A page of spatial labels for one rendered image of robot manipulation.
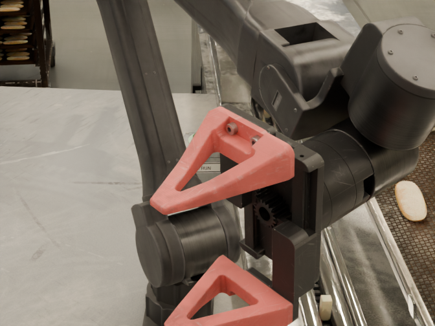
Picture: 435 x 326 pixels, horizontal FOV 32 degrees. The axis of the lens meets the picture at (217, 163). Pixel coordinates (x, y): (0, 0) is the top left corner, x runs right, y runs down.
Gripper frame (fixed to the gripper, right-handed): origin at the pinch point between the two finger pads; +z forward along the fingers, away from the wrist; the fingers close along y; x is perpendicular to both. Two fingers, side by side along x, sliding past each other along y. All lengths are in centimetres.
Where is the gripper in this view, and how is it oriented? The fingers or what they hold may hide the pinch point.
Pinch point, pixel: (175, 266)
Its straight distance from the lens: 44.6
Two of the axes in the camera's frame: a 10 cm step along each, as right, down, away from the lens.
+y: 0.4, 8.3, 5.6
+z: -7.6, 3.9, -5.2
